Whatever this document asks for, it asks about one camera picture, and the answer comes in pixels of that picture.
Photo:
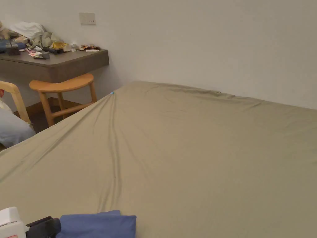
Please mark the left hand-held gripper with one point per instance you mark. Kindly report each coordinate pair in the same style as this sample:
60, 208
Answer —
11, 224

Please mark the blue garment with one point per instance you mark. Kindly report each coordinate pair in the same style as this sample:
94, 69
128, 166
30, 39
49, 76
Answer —
99, 226

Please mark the pale blue cushion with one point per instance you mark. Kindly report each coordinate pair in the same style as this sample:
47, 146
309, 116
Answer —
12, 126

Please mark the wooden armchair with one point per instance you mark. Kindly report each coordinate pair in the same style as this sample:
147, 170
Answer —
14, 99

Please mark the bed with beige sheet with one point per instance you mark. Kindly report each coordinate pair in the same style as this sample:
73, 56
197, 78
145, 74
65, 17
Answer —
188, 153

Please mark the wall-mounted grey desk with clutter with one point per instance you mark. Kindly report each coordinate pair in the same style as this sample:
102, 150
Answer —
49, 53

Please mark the wall switch panel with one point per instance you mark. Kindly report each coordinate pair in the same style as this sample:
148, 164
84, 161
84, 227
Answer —
87, 18

